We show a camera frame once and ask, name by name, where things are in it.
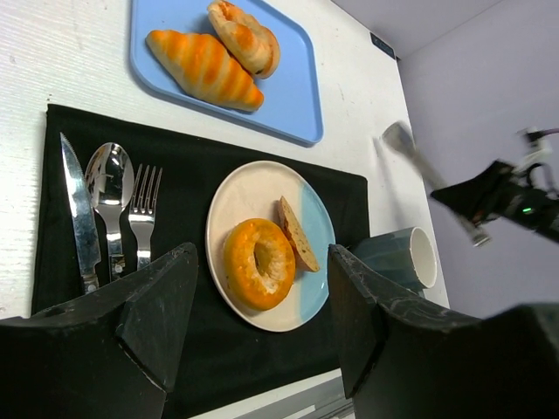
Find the steel spoon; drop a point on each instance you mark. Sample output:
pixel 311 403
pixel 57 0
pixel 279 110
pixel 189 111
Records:
pixel 110 181

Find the teal ceramic mug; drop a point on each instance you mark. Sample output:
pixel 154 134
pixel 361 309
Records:
pixel 405 257

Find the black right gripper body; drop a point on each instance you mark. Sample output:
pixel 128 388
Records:
pixel 531 208

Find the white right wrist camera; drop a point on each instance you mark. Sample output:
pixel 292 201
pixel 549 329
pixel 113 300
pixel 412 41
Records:
pixel 538 148

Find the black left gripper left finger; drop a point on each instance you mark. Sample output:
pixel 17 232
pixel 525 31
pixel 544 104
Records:
pixel 113 353

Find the blue plastic tray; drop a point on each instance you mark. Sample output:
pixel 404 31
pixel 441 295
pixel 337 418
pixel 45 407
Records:
pixel 292 105

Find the aluminium frame rail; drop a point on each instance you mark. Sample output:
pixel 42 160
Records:
pixel 321 396

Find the orange bagel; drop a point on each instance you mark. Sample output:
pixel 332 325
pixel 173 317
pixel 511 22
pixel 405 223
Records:
pixel 259 263

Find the round golden bread roll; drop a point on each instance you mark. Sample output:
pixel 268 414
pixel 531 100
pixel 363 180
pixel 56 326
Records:
pixel 252 44

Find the dark right corner label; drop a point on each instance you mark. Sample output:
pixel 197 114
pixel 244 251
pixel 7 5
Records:
pixel 383 46

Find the cream and blue plate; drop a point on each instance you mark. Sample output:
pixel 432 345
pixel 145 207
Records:
pixel 253 191

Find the steel fork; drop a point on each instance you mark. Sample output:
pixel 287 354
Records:
pixel 142 208

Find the black cloth placemat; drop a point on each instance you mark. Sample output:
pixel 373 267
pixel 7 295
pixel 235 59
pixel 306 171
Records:
pixel 224 359

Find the brown bread slice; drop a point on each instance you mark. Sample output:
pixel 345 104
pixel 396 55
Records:
pixel 289 223

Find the steel serving tongs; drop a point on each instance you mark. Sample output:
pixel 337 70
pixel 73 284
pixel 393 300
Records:
pixel 398 137

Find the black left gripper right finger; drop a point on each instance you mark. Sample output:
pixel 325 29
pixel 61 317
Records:
pixel 402 356

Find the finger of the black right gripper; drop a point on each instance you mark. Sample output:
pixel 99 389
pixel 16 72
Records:
pixel 478 200

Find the steel table knife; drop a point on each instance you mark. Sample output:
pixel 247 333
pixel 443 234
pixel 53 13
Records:
pixel 83 221

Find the striped orange croissant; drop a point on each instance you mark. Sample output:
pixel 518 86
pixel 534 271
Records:
pixel 204 69

